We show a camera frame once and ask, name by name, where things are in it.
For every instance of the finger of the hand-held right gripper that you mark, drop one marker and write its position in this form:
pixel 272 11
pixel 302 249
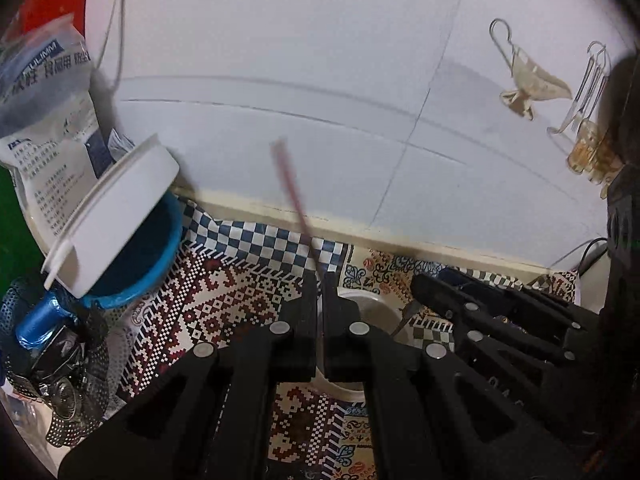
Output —
pixel 505 295
pixel 500 332

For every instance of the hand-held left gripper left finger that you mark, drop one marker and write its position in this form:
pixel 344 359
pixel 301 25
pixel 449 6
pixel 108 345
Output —
pixel 300 340

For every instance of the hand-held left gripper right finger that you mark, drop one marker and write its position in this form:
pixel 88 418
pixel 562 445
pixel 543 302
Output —
pixel 336 340

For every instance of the white utensil cup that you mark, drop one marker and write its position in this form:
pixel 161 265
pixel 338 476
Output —
pixel 375 310

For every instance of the black chopstick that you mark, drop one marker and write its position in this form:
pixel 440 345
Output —
pixel 406 316

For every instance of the red chopstick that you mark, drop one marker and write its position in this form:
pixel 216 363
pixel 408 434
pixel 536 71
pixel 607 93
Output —
pixel 292 195

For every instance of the patterned tablecloth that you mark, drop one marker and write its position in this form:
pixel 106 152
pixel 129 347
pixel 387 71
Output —
pixel 225 300

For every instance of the blue plastic bowl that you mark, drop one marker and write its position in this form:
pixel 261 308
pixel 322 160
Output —
pixel 145 260

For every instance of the blue metal cylinder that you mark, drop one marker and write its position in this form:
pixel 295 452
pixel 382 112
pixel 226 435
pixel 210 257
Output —
pixel 40 320

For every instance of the green box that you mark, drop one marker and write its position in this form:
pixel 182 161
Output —
pixel 12 230

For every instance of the printed plastic bag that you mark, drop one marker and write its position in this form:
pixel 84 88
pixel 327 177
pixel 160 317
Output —
pixel 45 125

